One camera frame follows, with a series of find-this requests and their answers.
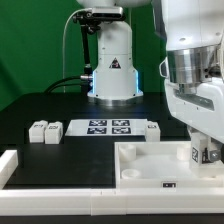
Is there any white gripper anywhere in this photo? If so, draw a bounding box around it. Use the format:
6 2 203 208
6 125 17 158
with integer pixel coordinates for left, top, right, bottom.
164 78 224 164

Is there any white square tabletop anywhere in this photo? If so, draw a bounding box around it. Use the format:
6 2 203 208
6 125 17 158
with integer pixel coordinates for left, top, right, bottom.
114 141 224 189

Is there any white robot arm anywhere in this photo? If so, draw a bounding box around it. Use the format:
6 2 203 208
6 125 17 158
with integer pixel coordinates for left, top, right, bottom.
77 0 224 164

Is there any white tag sheet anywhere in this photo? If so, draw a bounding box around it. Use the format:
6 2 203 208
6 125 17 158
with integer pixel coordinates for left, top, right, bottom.
66 119 146 136

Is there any white U-shaped fence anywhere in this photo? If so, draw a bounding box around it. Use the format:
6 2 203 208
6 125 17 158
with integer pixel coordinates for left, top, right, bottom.
0 150 224 216

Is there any black cable bundle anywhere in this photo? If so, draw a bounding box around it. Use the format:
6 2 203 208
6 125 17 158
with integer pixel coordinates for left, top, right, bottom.
43 75 88 94

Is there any black camera on stand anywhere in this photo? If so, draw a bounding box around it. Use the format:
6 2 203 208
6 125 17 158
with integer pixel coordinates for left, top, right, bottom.
72 6 125 92

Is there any white thin cable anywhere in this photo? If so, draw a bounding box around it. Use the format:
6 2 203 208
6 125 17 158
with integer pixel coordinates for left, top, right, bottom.
62 8 88 94

